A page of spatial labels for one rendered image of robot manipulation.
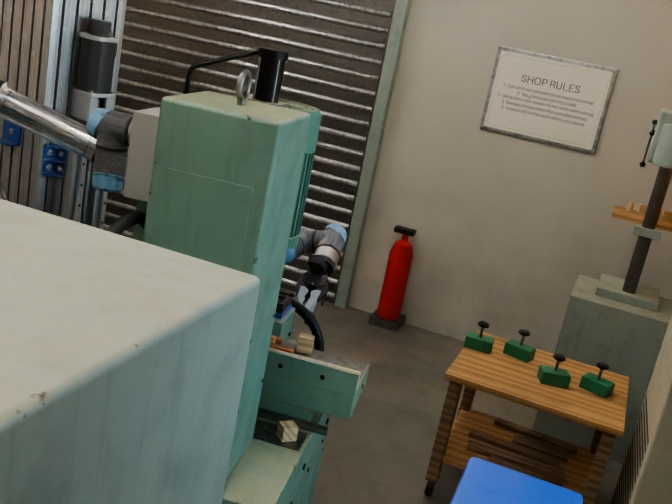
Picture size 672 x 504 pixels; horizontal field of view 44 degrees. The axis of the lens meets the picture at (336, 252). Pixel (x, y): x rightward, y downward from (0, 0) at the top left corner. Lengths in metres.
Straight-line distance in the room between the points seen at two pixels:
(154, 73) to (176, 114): 3.99
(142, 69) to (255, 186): 4.11
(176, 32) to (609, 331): 3.14
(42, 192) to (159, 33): 3.09
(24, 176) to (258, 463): 1.15
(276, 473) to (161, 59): 3.99
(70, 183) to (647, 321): 2.55
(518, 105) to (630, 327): 1.47
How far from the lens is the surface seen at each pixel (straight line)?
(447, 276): 4.93
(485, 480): 1.16
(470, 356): 3.33
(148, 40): 5.48
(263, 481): 1.71
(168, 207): 1.49
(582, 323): 3.91
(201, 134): 1.45
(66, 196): 2.44
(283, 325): 2.07
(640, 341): 3.92
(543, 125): 4.70
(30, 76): 2.45
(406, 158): 4.87
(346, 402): 1.89
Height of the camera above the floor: 1.71
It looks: 16 degrees down
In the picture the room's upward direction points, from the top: 11 degrees clockwise
